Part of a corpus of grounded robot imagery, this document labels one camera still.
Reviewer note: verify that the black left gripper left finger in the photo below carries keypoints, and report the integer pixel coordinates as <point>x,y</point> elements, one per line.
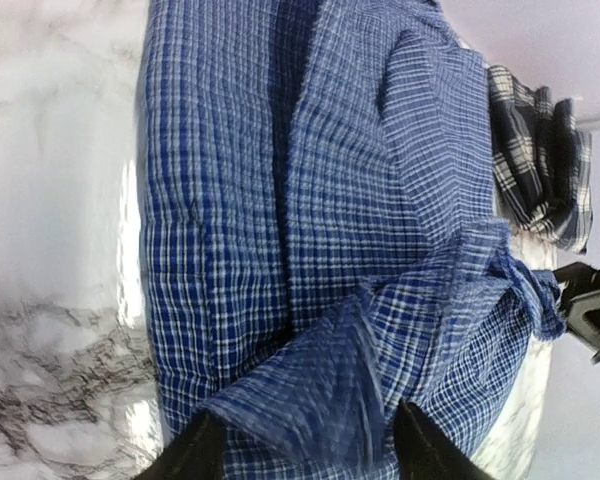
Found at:
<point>196,454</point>

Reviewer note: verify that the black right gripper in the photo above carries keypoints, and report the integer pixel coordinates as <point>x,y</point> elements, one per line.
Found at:
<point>580,303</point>

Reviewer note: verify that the blue checked shirt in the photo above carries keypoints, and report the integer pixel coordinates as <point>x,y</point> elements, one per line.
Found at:
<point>318,240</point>

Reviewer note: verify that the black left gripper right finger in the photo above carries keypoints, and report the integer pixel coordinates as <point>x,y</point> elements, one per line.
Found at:
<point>425,453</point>

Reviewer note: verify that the black white plaid garment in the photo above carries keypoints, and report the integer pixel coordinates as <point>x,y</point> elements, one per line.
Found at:
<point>542,161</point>

